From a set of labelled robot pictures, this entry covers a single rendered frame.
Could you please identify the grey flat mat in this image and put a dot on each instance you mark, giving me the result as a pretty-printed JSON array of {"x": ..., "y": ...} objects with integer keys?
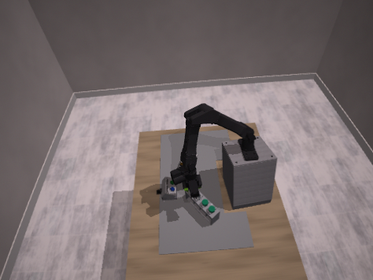
[{"x": 181, "y": 227}]

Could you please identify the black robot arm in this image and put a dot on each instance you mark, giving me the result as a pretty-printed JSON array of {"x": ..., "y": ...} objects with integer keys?
[{"x": 203, "y": 114}]

